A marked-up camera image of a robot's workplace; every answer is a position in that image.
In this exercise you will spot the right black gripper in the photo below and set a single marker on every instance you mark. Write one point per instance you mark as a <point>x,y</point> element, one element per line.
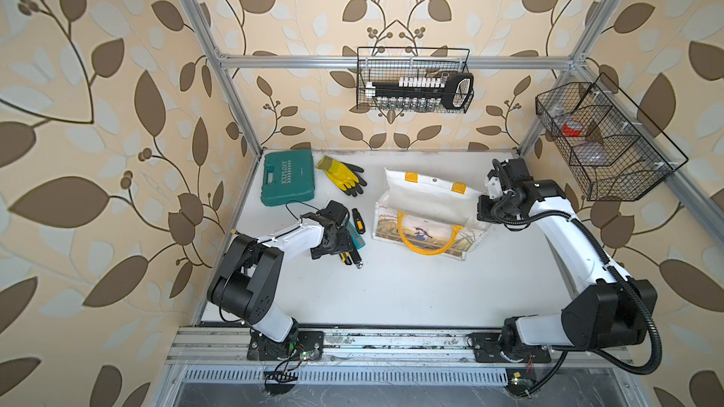
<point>483,212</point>

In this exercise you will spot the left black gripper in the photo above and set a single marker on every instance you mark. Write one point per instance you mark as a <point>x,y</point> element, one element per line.
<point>345,244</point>

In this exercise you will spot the teal utility knife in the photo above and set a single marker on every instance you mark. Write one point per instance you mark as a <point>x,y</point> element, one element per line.
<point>359,243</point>

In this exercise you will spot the white canvas pouch yellow handles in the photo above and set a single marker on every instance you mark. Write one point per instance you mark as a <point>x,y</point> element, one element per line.
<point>428,215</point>

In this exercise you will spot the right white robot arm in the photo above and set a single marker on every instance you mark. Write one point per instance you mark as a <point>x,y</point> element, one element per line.
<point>610,308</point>

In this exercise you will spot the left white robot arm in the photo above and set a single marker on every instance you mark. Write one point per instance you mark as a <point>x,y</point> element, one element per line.
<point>246,280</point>

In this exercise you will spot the long black utility knife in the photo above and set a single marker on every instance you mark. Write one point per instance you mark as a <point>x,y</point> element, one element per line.
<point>353,258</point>

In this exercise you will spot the short black yellow utility knife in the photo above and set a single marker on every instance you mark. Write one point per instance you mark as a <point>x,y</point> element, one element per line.
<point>359,223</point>

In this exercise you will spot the yellow and grey work glove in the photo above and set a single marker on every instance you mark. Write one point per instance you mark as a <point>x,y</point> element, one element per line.
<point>346,177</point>

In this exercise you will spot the green plastic tool case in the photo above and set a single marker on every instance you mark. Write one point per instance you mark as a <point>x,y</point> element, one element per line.
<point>287,176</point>

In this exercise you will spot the red item in basket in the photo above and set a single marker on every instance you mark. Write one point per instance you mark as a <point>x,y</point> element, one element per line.
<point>572,129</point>

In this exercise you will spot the socket set in basket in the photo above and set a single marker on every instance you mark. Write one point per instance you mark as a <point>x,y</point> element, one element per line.
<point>452,92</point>

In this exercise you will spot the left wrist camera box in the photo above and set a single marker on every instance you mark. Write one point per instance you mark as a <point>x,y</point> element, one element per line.
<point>337,213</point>

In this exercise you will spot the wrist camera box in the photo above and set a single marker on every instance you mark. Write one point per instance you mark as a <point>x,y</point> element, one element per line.
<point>507,175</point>
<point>337,213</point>

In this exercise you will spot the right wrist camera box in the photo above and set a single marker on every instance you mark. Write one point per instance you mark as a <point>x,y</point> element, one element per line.
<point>507,175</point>

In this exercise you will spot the right black wire basket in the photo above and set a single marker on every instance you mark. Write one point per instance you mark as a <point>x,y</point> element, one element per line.
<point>623,153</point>

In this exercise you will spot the black wire basket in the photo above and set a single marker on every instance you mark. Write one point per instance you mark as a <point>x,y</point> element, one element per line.
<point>389,63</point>
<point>623,153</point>

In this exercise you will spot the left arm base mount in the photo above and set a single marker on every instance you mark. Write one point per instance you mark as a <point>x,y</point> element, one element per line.
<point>285,345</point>

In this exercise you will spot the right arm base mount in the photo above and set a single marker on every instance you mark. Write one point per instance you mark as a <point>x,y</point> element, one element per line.
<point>504,346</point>

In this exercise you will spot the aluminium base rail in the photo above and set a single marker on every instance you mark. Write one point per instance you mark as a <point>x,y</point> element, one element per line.
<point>347,345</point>

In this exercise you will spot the back black wire basket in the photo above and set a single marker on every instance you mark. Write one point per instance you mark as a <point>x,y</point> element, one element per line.
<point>389,63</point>

